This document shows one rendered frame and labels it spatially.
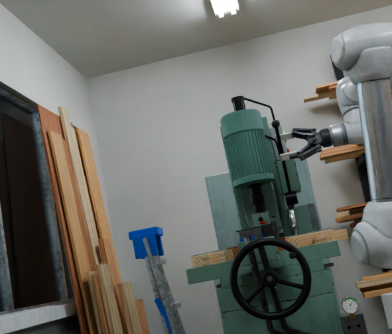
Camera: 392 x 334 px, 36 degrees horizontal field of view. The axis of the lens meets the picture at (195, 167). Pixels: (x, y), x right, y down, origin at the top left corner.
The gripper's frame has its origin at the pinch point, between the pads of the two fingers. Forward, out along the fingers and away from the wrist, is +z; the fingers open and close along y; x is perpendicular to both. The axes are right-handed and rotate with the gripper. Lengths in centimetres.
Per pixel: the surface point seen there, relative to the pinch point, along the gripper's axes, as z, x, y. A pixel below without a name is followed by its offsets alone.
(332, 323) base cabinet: -5, -45, -56
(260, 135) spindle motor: 7.2, 1.7, 9.1
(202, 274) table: 40, -26, -36
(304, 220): -3.8, -38.4, -3.9
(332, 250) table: -10.9, -26.0, -36.5
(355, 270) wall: -38, -216, 121
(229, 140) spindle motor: 20.1, 2.7, 8.6
